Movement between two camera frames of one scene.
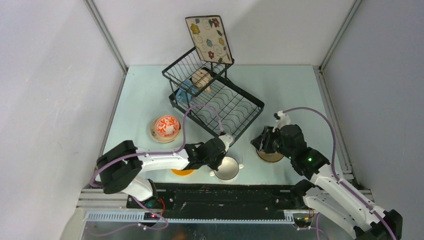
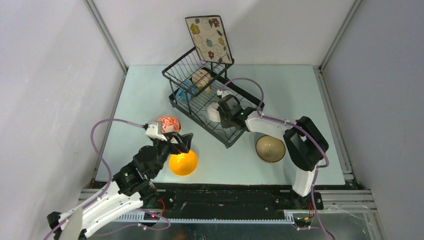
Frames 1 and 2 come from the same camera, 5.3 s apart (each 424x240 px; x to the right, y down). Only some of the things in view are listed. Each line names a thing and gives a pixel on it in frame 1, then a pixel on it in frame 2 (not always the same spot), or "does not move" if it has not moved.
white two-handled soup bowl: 228,169 -> 213,114
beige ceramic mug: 200,78 does not move
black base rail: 183,200 does not move
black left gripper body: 215,162 -> 165,148
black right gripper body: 272,142 -> 225,119
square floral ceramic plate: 209,37 does not move
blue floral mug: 186,92 does not move
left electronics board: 150,216 does not move
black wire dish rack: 201,91 does not move
